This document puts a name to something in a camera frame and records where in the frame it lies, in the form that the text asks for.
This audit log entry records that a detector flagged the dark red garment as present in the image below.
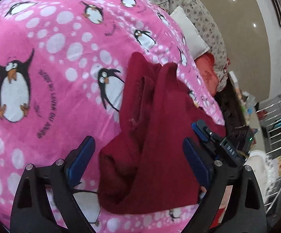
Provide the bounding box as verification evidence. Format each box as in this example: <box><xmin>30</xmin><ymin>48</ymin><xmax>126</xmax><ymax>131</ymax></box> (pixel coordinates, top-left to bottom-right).
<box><xmin>98</xmin><ymin>52</ymin><xmax>226</xmax><ymax>215</ymax></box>

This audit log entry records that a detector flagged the dark carved headboard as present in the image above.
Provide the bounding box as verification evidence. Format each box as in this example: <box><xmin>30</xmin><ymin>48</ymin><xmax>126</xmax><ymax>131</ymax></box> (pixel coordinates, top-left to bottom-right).
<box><xmin>214</xmin><ymin>78</ymin><xmax>252</xmax><ymax>143</ymax></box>

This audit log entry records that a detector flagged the metal drying rack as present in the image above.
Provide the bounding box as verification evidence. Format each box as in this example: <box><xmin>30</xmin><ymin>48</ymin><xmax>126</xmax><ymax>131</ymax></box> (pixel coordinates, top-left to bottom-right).
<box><xmin>257</xmin><ymin>95</ymin><xmax>281</xmax><ymax>215</ymax></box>

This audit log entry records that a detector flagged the red embroidered cushion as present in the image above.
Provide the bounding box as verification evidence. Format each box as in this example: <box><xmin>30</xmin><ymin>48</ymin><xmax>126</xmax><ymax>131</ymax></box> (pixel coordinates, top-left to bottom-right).
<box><xmin>195</xmin><ymin>52</ymin><xmax>219</xmax><ymax>96</ymax></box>

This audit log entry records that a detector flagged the white pillow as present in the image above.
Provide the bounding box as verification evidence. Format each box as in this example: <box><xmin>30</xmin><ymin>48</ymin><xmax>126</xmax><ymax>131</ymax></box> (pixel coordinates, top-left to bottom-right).
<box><xmin>171</xmin><ymin>6</ymin><xmax>209</xmax><ymax>60</ymax></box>

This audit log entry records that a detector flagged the pink penguin blanket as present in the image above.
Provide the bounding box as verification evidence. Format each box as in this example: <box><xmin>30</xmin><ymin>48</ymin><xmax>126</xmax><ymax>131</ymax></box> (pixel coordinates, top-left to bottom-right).
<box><xmin>0</xmin><ymin>0</ymin><xmax>224</xmax><ymax>228</ymax></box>

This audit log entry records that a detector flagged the floral quilt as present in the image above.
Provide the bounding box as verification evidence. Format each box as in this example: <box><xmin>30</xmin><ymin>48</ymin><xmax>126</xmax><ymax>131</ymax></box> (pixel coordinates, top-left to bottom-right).
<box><xmin>149</xmin><ymin>0</ymin><xmax>229</xmax><ymax>91</ymax></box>

